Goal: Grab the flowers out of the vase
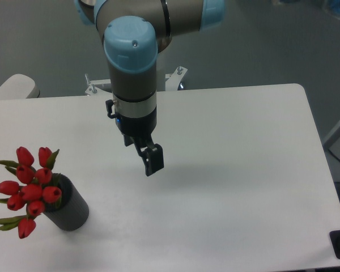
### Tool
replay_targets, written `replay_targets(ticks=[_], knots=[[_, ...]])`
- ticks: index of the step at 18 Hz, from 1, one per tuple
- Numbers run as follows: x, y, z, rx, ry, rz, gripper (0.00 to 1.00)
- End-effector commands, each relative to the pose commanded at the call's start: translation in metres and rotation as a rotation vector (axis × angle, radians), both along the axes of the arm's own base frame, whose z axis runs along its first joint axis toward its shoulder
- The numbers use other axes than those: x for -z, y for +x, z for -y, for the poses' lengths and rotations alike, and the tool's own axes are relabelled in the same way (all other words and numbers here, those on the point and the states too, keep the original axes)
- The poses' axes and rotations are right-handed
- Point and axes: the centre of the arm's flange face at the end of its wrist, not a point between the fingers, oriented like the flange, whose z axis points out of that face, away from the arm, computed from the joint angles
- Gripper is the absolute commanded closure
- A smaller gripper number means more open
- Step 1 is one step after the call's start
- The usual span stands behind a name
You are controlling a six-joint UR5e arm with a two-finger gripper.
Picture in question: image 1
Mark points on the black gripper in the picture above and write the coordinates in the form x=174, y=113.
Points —
x=138, y=131

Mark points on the red tulip bouquet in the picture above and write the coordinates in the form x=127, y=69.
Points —
x=36, y=190

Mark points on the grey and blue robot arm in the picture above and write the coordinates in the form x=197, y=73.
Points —
x=132, y=34

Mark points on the dark grey ribbed vase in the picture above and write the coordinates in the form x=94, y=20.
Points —
x=73, y=210

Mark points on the black connector on wrist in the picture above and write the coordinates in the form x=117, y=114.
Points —
x=109, y=104

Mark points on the white chair armrest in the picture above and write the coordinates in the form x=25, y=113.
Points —
x=19, y=86

